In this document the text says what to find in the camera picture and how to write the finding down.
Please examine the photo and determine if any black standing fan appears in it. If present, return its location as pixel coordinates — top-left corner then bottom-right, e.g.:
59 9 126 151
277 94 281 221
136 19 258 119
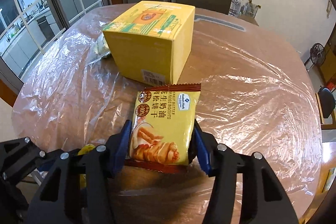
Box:
304 43 326 71

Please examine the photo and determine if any white green snack packet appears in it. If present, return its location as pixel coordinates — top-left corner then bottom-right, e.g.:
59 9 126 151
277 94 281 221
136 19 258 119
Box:
87 34 111 65

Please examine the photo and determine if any yellow cardboard box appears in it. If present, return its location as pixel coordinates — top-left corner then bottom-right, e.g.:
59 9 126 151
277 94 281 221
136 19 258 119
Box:
103 1 195 86

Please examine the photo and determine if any black office chair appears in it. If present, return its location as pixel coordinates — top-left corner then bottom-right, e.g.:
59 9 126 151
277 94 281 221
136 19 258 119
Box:
318 87 335 118

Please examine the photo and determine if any yellow biscuit packet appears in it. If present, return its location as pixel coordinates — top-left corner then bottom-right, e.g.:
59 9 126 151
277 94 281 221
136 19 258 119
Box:
125 84 201 173

